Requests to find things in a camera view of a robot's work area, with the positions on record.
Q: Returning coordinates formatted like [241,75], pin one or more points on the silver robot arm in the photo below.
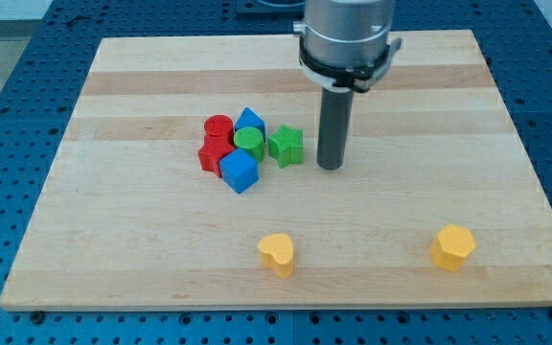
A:
[344,45]

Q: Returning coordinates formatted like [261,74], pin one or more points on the yellow hexagon block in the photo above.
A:
[451,247]

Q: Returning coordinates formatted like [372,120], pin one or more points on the green star block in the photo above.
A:
[286,146]

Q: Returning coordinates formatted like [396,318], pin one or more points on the blue cube block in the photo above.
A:
[239,170]

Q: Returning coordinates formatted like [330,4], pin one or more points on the green cylinder block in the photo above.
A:
[251,140]

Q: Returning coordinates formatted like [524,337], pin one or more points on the blue triangle block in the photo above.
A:
[250,118]

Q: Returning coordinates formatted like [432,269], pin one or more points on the red star block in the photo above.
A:
[212,151]

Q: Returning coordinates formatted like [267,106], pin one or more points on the red cylinder block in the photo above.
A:
[219,126]

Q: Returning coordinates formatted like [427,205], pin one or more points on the yellow heart block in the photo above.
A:
[277,253]

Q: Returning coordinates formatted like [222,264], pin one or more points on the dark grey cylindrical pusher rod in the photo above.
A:
[335,112]

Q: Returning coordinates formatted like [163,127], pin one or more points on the wooden board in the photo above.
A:
[127,220]

